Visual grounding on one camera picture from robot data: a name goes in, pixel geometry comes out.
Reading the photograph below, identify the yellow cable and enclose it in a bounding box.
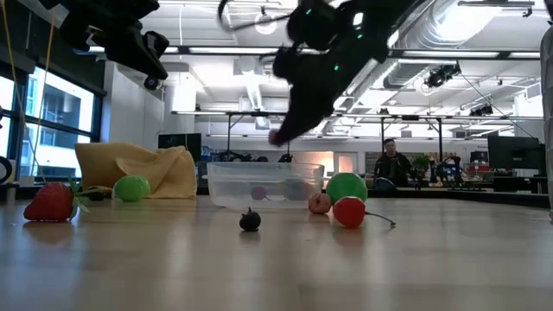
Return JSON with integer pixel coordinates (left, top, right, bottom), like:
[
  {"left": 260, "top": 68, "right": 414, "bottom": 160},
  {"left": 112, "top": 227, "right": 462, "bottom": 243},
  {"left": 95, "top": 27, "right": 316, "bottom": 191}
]
[{"left": 0, "top": 0, "right": 56, "bottom": 182}]

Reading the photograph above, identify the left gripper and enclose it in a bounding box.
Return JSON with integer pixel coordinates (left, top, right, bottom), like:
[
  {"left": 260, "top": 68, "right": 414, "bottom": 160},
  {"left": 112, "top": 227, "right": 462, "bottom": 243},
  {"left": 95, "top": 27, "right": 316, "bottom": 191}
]
[{"left": 86, "top": 16, "right": 170, "bottom": 79}]

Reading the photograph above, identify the red toy strawberry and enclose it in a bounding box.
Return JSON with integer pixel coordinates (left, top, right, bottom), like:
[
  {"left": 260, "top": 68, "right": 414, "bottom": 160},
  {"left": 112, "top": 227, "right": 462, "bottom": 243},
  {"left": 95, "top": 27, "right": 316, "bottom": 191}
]
[{"left": 22, "top": 175, "right": 105, "bottom": 224}]

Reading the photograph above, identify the green toy fruit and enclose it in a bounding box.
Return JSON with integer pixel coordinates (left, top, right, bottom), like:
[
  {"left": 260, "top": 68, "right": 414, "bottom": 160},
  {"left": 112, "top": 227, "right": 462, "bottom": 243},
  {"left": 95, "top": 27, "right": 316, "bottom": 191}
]
[
  {"left": 112, "top": 174, "right": 152, "bottom": 203},
  {"left": 325, "top": 171, "right": 369, "bottom": 205}
]

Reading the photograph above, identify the black framed window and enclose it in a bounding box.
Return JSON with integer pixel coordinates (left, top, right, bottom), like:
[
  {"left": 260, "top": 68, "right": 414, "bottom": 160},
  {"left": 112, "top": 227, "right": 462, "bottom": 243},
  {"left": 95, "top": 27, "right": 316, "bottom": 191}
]
[{"left": 0, "top": 60, "right": 107, "bottom": 182}]

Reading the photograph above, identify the seated person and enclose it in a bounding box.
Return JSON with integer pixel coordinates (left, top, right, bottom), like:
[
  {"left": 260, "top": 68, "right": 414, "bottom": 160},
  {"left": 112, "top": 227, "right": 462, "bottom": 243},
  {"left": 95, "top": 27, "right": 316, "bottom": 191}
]
[{"left": 372, "top": 137, "right": 415, "bottom": 192}]

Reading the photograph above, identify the black ceiling spotlight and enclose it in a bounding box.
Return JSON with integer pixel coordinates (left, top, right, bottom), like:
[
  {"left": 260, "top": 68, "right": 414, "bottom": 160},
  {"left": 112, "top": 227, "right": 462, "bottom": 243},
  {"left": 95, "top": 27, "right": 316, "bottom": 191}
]
[{"left": 143, "top": 73, "right": 162, "bottom": 92}]

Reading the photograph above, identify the pink toy lychee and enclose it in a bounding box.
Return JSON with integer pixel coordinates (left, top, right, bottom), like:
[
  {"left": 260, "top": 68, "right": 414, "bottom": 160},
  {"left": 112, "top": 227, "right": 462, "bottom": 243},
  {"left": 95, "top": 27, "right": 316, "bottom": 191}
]
[{"left": 307, "top": 192, "right": 334, "bottom": 216}]

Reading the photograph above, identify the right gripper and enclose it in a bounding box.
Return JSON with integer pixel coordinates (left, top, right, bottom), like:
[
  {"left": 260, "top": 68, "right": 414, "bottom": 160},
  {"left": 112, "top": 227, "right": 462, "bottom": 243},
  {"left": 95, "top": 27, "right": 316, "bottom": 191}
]
[{"left": 268, "top": 0, "right": 390, "bottom": 147}]

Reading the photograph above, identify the clear plastic tupperware container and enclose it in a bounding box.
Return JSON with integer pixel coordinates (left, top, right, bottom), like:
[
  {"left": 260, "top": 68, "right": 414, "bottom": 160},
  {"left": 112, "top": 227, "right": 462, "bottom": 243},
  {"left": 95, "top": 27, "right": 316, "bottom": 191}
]
[{"left": 201, "top": 161, "right": 326, "bottom": 212}]

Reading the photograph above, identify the white ring lamp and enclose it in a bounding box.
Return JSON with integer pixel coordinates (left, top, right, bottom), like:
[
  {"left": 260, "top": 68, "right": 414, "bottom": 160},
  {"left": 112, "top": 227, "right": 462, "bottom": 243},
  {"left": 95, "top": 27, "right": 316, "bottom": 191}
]
[{"left": 253, "top": 10, "right": 278, "bottom": 36}]

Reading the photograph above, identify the dark toy blueberry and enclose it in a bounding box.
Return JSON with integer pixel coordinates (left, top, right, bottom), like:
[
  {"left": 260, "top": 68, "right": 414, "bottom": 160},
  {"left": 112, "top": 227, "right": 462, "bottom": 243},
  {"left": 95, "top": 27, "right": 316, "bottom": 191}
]
[{"left": 238, "top": 206, "right": 263, "bottom": 233}]

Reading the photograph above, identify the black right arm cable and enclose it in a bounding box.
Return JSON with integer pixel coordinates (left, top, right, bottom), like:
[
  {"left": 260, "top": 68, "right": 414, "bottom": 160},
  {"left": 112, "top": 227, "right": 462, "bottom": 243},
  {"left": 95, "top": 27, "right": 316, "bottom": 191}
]
[{"left": 215, "top": 0, "right": 299, "bottom": 34}]

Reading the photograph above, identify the black computer monitor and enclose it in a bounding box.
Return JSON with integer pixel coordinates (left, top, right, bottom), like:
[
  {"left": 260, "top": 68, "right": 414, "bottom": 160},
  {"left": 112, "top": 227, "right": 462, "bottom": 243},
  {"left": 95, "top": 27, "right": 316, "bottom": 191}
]
[
  {"left": 486, "top": 135, "right": 548, "bottom": 176},
  {"left": 157, "top": 132, "right": 203, "bottom": 163}
]

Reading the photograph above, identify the red toy cherry tomato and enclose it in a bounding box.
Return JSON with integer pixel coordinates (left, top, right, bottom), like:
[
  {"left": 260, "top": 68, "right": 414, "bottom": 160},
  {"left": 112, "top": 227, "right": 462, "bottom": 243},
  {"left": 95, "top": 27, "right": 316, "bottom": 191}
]
[{"left": 332, "top": 195, "right": 397, "bottom": 230}]

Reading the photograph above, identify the black ceiling device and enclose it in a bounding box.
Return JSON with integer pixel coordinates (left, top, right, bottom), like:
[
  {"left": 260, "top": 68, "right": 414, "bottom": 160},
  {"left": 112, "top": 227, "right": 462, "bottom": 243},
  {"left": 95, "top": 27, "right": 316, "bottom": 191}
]
[{"left": 424, "top": 62, "right": 462, "bottom": 90}]

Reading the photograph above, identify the yellow cloth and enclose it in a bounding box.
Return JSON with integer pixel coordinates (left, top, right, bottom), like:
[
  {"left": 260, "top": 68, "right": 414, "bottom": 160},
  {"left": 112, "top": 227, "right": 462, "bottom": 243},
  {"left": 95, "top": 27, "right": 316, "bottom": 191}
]
[{"left": 73, "top": 142, "right": 199, "bottom": 201}]

